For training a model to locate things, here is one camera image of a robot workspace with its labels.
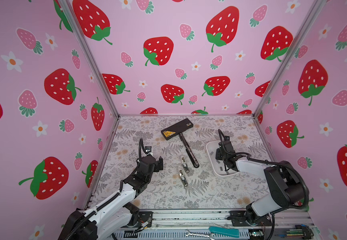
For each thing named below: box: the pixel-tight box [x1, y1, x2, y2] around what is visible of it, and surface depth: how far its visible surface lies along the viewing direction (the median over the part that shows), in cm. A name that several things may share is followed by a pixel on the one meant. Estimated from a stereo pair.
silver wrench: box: [184, 229, 215, 240], surface depth 71 cm
